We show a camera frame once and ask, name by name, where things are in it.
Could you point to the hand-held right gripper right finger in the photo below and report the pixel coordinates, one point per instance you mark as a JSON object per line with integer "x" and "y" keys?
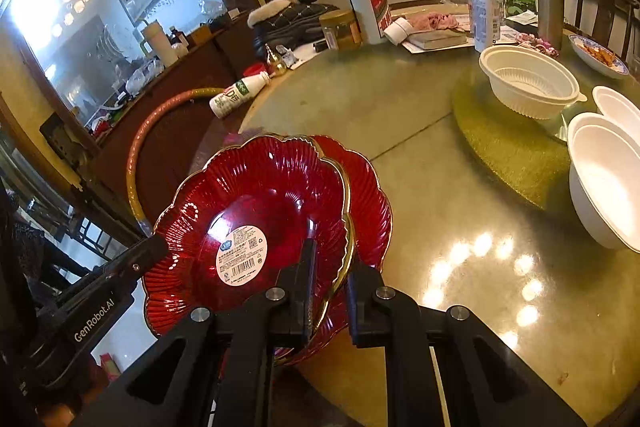
{"x": 357, "y": 302}

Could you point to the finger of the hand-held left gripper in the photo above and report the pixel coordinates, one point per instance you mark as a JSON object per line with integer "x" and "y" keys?
{"x": 142, "y": 257}

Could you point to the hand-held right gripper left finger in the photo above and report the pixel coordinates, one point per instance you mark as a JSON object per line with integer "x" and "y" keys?
{"x": 307, "y": 272}

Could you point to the red glass plate with label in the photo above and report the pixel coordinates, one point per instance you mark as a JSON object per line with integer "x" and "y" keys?
{"x": 250, "y": 207}

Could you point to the white foam bowl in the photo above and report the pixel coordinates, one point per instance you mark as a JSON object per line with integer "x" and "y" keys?
{"x": 607, "y": 192}
{"x": 620, "y": 104}

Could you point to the white ribbed plastic bowl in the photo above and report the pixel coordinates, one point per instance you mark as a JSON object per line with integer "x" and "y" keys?
{"x": 530, "y": 82}

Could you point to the white milk bottle green label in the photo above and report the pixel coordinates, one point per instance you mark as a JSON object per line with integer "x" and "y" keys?
{"x": 237, "y": 94}

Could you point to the wooden sideboard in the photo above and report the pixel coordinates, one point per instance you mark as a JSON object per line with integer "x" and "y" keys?
{"x": 200, "y": 72}

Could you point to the red round lid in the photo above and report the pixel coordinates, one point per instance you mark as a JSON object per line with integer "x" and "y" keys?
{"x": 255, "y": 69}

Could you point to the green round turntable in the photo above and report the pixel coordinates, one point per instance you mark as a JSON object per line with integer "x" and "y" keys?
{"x": 500, "y": 147}

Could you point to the white tall cup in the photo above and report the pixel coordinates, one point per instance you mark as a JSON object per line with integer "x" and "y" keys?
{"x": 157, "y": 42}

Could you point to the glass jar gold lid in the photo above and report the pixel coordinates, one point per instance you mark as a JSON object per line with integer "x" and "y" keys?
{"x": 340, "y": 29}

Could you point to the dark jacket with fur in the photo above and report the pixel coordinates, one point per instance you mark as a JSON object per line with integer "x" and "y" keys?
{"x": 290, "y": 19}

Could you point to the small white cup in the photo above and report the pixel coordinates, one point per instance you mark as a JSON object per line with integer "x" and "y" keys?
{"x": 397, "y": 31}

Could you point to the book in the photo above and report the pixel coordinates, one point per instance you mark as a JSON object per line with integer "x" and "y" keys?
{"x": 437, "y": 39}

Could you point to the white liquor bottle red cap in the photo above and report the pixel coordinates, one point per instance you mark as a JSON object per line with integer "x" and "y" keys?
{"x": 367, "y": 4}

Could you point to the pink cloth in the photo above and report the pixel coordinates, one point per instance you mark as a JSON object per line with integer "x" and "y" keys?
{"x": 435, "y": 21}

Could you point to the white tube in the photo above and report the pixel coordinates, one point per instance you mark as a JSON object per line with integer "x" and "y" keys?
{"x": 482, "y": 12}

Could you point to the pink flower ornament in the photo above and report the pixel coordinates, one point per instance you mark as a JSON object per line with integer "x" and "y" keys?
{"x": 537, "y": 43}

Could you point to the blue white plate with food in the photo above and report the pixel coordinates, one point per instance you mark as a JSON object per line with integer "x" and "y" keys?
{"x": 600, "y": 54}

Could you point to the steel thermos flask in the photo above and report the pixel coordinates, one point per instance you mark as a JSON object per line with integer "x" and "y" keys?
{"x": 550, "y": 2}

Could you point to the wooden chair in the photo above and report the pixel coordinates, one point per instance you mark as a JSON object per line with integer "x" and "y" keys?
{"x": 600, "y": 2}

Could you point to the large wall mirror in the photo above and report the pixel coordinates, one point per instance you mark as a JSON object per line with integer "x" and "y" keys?
{"x": 100, "y": 7}

